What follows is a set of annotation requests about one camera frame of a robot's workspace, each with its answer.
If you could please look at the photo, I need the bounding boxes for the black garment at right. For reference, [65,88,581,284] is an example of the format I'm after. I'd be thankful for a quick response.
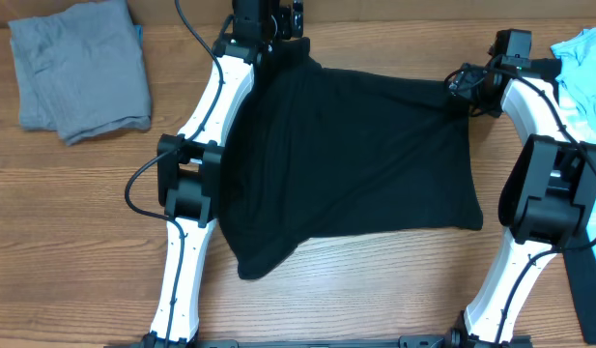
[522,57,596,345]

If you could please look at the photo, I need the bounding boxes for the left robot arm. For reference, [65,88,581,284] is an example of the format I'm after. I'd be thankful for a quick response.
[140,0,303,347]

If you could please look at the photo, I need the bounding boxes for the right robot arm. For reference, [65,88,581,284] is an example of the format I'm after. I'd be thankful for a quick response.
[429,29,596,347]

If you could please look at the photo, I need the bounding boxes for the black t-shirt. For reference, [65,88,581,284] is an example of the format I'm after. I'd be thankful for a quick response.
[218,39,483,280]

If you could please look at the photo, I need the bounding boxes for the light blue t-shirt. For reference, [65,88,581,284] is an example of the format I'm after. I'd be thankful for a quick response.
[550,27,596,252]

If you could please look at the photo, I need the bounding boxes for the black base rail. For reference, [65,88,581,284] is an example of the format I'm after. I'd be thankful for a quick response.
[103,333,535,348]

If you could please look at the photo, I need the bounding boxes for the blue cloth under grey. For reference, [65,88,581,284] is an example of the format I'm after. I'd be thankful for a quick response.
[134,25,143,46]

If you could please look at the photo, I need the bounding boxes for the folded grey cloth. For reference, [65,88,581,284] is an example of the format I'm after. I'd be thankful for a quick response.
[9,0,152,145]

